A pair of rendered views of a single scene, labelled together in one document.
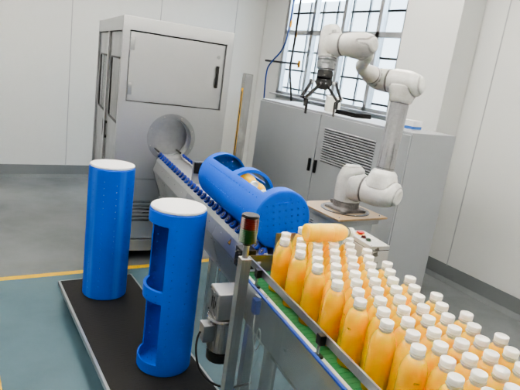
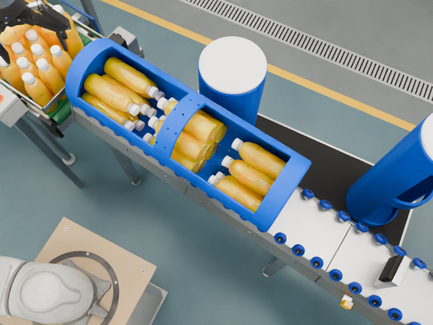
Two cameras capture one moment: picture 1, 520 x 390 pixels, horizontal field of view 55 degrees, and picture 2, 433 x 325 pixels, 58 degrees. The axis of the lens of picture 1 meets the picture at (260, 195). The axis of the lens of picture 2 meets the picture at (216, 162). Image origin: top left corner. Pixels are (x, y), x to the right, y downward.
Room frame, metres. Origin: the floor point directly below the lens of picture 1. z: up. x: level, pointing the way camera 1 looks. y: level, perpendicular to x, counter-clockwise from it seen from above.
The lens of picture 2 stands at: (3.18, -0.16, 2.35)
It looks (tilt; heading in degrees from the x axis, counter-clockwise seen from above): 68 degrees down; 148
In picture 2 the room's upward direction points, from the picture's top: 2 degrees clockwise
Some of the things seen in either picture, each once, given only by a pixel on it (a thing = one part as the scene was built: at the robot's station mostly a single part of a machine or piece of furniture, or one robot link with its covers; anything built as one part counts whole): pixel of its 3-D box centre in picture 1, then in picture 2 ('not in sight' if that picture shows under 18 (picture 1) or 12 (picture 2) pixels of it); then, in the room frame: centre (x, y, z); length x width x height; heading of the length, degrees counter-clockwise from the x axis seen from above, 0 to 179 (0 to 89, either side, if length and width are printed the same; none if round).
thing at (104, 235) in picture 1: (108, 230); (403, 178); (3.12, 0.96, 0.59); 0.28 x 0.28 x 0.88
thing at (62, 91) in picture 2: (290, 257); (78, 75); (2.09, -0.17, 0.96); 0.40 x 0.01 x 0.03; 115
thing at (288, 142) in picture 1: (329, 188); not in sight; (4.76, -0.66, 0.72); 2.15 x 0.54 x 1.45; 33
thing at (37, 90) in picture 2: not in sight; (39, 93); (2.12, -0.34, 1.00); 0.07 x 0.07 x 0.20
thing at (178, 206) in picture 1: (179, 206); (232, 64); (2.41, 0.39, 1.03); 0.28 x 0.28 x 0.01
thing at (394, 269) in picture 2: (199, 172); (389, 271); (3.37, 0.43, 1.00); 0.10 x 0.04 x 0.15; 115
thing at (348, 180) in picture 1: (350, 183); (52, 293); (2.90, -0.52, 1.18); 0.18 x 0.16 x 0.22; 52
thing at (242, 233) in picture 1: (248, 234); not in sight; (1.66, 0.02, 1.18); 0.06 x 0.06 x 0.05
